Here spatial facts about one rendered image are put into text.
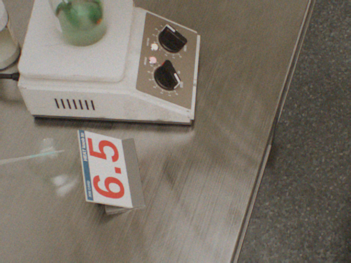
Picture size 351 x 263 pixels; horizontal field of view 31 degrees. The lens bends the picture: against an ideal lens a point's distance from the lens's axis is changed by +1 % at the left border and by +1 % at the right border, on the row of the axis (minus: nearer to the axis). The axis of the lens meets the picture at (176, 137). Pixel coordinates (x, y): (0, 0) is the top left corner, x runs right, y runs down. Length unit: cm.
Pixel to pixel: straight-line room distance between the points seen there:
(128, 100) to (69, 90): 7
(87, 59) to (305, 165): 98
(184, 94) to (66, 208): 19
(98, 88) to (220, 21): 22
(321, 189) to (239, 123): 84
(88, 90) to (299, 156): 98
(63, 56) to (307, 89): 110
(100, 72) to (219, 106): 16
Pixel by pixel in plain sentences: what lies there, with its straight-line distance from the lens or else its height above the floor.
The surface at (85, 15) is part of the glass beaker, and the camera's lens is 69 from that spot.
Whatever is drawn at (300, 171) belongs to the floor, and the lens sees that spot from 161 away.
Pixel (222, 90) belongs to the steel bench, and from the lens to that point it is 80.
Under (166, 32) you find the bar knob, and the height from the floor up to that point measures 82.
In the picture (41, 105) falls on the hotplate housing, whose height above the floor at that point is 78.
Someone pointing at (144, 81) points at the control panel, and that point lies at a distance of 73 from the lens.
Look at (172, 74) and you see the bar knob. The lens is 73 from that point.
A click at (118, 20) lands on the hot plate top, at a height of 84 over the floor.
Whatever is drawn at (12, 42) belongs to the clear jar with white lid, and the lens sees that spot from 83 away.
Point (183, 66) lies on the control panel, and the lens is 77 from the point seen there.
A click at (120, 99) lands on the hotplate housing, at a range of 73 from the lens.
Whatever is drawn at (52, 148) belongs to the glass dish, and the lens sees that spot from 77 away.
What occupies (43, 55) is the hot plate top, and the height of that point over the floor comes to 84.
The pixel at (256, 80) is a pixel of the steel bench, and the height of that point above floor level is 75.
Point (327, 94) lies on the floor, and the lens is 174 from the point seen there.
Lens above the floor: 140
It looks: 58 degrees down
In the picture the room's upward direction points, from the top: 4 degrees counter-clockwise
